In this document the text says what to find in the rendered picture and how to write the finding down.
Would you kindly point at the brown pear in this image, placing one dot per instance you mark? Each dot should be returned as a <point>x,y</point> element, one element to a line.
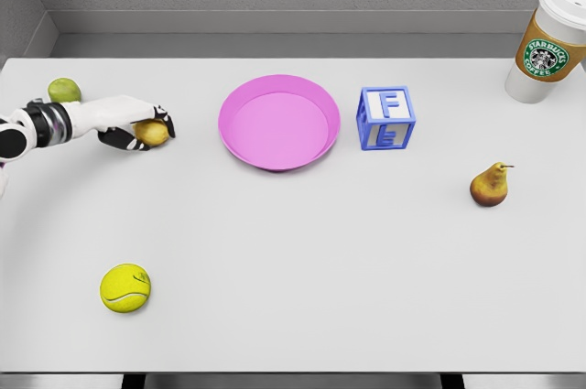
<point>490,185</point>

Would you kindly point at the yellow tennis ball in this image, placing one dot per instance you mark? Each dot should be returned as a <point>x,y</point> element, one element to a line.
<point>125,288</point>

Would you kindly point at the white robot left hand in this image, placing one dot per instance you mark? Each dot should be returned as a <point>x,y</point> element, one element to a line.
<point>120,111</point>

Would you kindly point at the pink plate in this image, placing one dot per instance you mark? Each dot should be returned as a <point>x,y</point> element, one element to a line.
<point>279,122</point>

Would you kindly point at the blue letter block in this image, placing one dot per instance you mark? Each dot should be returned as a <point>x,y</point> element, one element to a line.
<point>385,118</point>

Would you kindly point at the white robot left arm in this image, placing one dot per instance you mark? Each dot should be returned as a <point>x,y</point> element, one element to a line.
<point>41,126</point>

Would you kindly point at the white paper coffee cup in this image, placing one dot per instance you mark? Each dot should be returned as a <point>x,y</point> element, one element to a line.
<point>545,46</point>

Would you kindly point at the green lime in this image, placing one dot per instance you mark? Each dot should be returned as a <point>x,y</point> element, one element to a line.
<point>64,90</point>

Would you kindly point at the yellow lemon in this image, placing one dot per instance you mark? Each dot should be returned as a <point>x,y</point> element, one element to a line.
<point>152,132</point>

